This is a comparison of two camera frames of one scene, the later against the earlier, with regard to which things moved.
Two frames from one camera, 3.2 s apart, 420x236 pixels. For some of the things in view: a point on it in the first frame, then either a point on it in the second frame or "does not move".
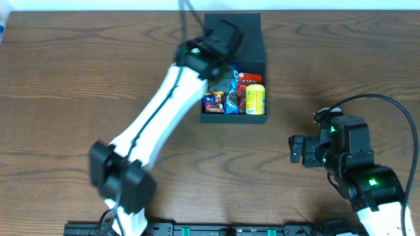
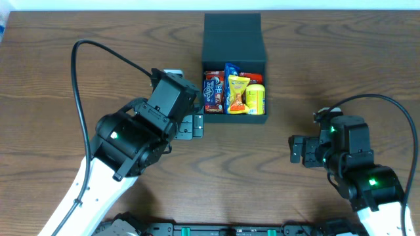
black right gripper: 308,151 does not move
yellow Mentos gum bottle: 255,99 does not move
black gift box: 251,58 does not move
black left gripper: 228,37 to 191,126
